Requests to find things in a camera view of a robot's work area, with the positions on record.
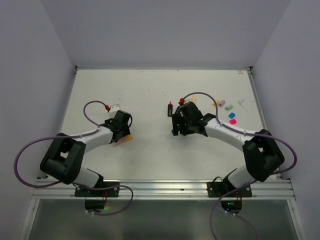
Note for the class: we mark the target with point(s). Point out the pink capped black highlighter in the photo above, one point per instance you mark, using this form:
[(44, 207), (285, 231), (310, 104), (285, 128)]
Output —
[(169, 109)]

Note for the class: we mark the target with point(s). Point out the peach pastel highlighter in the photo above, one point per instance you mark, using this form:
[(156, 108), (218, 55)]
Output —
[(123, 140)]

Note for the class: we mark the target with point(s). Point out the blue pen cap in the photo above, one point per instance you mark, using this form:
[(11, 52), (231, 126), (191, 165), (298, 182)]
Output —
[(232, 115)]

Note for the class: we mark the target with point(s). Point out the yellow pen cap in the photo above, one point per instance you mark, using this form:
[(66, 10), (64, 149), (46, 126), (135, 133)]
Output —
[(216, 104)]

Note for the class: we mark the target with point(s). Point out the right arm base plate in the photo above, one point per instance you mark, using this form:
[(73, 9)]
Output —
[(219, 187)]

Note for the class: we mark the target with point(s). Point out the aluminium mounting rail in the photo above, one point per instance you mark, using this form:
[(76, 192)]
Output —
[(275, 189)]

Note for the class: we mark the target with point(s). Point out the yellow pastel highlighter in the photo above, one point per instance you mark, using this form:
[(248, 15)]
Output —
[(194, 99)]

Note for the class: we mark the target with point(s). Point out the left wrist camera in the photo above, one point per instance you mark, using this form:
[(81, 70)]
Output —
[(114, 108)]

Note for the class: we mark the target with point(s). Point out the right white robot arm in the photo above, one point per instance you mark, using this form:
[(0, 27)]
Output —
[(262, 155)]

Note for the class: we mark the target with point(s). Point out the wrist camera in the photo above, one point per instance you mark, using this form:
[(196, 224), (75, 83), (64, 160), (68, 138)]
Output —
[(114, 108), (183, 101)]

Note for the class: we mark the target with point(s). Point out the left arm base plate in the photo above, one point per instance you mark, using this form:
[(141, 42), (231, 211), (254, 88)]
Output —
[(105, 189)]

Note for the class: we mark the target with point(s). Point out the pink pen cap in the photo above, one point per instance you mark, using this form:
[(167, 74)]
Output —
[(232, 121)]

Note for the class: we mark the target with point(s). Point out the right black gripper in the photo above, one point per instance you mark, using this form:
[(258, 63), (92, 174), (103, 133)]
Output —
[(177, 118)]

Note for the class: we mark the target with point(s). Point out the mint green pen cap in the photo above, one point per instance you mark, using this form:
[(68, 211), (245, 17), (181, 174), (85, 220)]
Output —
[(229, 107)]

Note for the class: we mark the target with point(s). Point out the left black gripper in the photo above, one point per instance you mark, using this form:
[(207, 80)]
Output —
[(126, 130)]

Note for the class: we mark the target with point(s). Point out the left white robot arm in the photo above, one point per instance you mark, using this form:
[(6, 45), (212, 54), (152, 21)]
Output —
[(64, 157)]

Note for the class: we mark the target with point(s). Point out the lilac pen cap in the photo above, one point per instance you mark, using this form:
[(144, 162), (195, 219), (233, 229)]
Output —
[(221, 103)]

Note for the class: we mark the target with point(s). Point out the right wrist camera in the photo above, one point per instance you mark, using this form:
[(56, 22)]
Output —
[(183, 101)]

